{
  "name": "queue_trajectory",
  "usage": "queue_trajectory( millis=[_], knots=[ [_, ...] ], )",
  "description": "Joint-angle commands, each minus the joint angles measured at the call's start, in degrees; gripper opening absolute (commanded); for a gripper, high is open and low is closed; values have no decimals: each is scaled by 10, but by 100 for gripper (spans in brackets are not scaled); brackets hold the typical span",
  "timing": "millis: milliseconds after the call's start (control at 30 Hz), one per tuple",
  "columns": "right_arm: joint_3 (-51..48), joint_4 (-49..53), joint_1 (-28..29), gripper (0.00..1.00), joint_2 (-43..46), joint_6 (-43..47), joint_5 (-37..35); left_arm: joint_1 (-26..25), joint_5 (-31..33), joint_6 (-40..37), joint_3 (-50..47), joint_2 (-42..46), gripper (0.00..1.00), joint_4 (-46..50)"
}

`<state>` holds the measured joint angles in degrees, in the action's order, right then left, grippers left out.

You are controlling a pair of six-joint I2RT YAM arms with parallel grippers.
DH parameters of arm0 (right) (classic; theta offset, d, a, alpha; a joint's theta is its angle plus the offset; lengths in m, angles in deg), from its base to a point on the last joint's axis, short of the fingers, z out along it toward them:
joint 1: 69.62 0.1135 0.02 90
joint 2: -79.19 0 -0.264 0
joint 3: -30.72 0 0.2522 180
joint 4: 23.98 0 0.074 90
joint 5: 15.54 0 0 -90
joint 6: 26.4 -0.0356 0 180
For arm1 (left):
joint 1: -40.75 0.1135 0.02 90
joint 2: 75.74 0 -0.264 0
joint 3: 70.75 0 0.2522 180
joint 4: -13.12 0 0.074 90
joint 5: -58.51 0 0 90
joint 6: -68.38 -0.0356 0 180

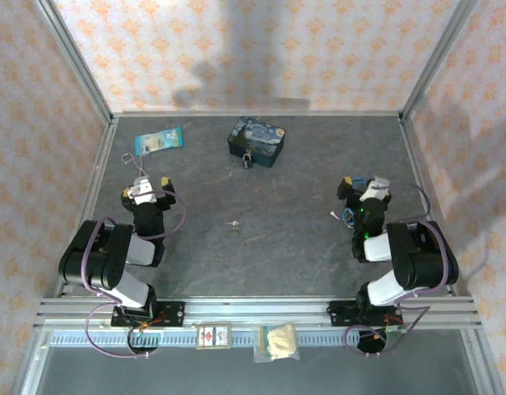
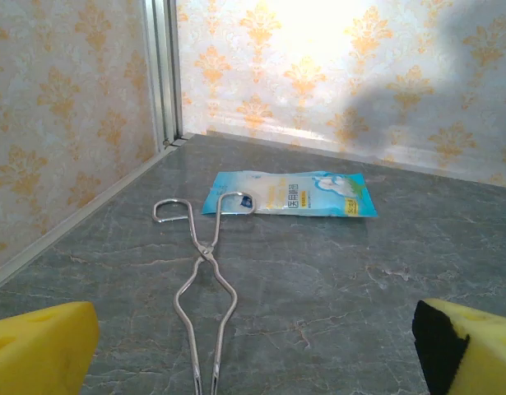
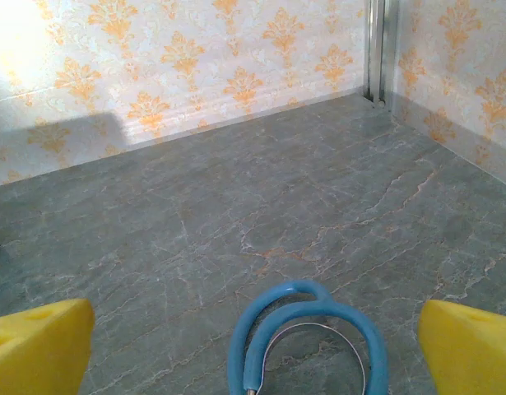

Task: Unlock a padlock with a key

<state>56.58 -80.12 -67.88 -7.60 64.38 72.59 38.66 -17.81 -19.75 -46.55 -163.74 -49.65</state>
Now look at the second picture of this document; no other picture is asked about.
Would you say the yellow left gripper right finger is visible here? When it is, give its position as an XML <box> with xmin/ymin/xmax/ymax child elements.
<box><xmin>411</xmin><ymin>297</ymin><xmax>506</xmax><ymax>395</ymax></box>

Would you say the aluminium table side rail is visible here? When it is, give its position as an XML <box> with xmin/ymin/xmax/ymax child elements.
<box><xmin>0</xmin><ymin>132</ymin><xmax>196</xmax><ymax>295</ymax></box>

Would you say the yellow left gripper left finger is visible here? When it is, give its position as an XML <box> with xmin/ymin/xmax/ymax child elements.
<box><xmin>0</xmin><ymin>300</ymin><xmax>101</xmax><ymax>395</ymax></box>

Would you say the aluminium frame corner post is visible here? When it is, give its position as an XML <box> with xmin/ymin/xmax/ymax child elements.
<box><xmin>142</xmin><ymin>0</ymin><xmax>184</xmax><ymax>152</ymax></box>

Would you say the aluminium table back rail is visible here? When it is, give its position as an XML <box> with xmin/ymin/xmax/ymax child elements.
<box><xmin>206</xmin><ymin>128</ymin><xmax>506</xmax><ymax>187</ymax></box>

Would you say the blue plastic packet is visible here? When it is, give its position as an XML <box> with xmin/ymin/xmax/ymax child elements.
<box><xmin>201</xmin><ymin>170</ymin><xmax>378</xmax><ymax>219</ymax></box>

